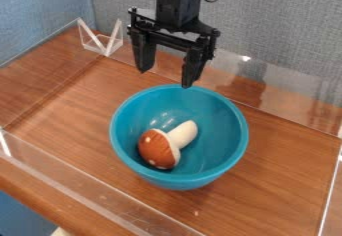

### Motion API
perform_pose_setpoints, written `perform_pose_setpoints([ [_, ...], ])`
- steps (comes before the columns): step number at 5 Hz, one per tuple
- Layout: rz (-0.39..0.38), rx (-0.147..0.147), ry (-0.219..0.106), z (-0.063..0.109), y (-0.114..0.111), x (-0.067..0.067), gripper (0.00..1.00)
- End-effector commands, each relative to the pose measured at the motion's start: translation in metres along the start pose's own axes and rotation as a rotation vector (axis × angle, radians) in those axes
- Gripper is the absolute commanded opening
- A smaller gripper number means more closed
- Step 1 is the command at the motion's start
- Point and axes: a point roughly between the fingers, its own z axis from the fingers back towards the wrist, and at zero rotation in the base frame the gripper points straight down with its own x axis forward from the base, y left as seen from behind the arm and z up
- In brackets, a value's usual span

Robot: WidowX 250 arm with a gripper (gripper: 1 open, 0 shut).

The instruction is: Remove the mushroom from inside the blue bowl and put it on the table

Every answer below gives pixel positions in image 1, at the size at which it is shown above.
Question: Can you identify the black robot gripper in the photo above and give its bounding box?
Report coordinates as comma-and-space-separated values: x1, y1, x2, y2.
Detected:
129, 0, 221, 88

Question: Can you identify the blue plastic bowl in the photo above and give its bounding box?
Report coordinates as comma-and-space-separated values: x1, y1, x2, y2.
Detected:
108, 84, 249, 190

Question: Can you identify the brown and white toy mushroom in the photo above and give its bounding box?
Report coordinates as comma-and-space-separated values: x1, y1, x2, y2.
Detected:
138, 120, 198, 169

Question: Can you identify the clear acrylic corner bracket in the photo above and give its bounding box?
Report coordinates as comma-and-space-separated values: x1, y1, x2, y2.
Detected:
78, 18, 123, 57

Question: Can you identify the clear acrylic left wall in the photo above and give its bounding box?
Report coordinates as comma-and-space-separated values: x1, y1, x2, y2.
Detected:
0, 17, 82, 68

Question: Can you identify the clear acrylic wall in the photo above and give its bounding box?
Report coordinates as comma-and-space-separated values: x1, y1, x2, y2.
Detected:
0, 128, 206, 236
318, 148, 342, 236
0, 17, 82, 68
88, 19, 342, 138

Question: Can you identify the clear acrylic back wall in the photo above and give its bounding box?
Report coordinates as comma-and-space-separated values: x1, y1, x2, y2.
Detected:
88, 19, 342, 138

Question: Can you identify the clear acrylic front wall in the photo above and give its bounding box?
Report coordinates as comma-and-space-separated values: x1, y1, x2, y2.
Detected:
0, 128, 206, 236

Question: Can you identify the clear acrylic right wall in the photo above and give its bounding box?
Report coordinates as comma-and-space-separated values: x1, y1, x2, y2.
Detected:
318, 148, 342, 236

